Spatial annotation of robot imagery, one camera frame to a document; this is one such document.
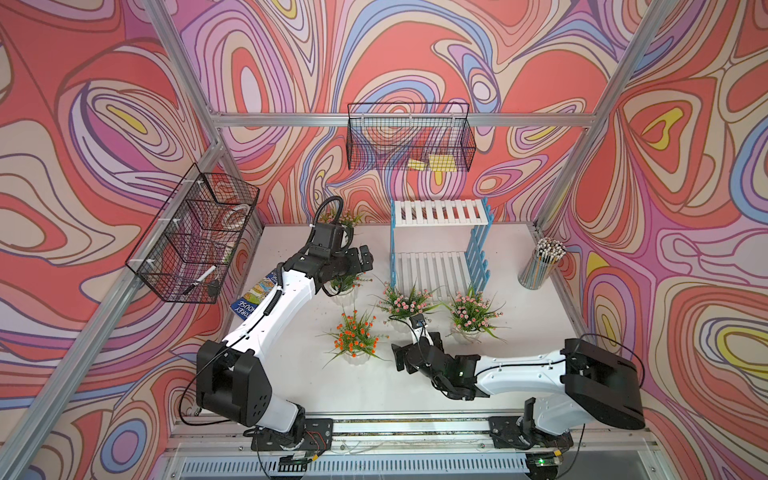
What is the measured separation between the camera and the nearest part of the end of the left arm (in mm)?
580

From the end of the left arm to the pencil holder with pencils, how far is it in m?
0.55

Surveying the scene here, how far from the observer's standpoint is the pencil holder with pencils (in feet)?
2.96
